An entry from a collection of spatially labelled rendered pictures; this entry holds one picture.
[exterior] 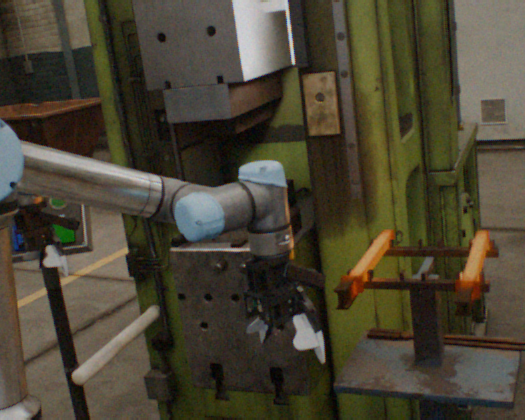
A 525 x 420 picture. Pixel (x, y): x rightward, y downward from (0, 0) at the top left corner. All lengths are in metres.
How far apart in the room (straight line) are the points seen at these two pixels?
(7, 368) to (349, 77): 1.28
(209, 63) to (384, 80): 0.47
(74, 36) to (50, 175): 9.65
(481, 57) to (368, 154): 5.22
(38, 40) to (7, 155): 10.37
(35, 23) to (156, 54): 9.29
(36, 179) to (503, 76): 6.30
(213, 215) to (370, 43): 0.98
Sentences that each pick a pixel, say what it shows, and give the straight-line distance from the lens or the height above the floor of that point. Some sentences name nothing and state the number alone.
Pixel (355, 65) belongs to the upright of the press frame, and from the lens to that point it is 1.97.
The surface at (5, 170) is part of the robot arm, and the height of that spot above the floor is 1.38.
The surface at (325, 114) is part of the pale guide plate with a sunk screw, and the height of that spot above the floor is 1.24.
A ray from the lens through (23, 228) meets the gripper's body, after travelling 1.94.
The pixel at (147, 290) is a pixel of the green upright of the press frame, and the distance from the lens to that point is 2.42.
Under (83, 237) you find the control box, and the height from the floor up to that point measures 0.98.
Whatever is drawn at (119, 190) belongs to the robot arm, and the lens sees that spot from 1.15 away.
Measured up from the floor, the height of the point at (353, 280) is 0.96.
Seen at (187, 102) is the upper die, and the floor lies 1.32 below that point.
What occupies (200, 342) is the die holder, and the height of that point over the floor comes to 0.62.
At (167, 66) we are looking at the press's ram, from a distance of 2.01.
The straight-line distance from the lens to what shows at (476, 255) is 1.65.
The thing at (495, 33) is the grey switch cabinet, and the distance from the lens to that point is 7.12.
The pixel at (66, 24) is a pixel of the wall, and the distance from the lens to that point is 10.82.
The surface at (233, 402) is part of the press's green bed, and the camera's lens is 2.21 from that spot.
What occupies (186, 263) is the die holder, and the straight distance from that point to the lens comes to 2.06.
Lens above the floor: 1.52
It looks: 15 degrees down
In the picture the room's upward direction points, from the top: 8 degrees counter-clockwise
